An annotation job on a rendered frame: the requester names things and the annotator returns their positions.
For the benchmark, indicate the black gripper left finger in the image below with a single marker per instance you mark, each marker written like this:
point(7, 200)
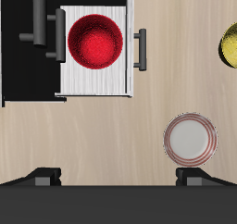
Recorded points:
point(46, 176)

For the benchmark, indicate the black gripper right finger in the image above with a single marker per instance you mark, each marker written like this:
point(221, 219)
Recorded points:
point(189, 176)

